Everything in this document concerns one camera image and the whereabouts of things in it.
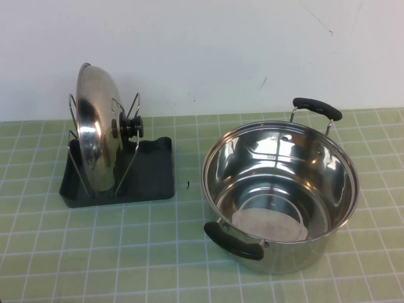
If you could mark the green checked tablecloth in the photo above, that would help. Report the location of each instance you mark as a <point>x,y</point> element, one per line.
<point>126,252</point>

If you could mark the stainless steel pot lid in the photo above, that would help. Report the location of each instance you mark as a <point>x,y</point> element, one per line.
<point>94,151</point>

